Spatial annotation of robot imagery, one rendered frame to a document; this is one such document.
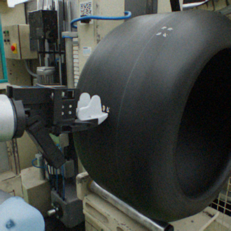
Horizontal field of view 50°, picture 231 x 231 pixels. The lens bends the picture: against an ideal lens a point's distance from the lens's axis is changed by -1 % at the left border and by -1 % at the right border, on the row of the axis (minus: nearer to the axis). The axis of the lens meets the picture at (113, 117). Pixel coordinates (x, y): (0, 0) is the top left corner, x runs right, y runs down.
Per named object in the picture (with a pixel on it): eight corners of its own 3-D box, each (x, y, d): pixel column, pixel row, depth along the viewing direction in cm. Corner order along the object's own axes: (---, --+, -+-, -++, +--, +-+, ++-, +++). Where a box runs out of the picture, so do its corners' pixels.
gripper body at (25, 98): (84, 88, 44) (18, 89, 36) (82, 134, 46) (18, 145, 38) (62, 83, 50) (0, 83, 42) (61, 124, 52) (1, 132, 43)
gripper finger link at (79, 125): (103, 119, 48) (64, 125, 42) (102, 127, 48) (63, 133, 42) (88, 114, 51) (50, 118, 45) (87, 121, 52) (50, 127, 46)
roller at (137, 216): (87, 191, 92) (87, 180, 91) (97, 186, 95) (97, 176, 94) (164, 244, 67) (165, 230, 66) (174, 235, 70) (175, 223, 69)
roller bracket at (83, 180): (76, 198, 92) (75, 175, 89) (146, 164, 118) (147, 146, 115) (81, 202, 90) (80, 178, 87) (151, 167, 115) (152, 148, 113)
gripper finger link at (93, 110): (117, 95, 51) (81, 97, 45) (115, 122, 53) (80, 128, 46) (108, 93, 54) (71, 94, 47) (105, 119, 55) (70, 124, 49)
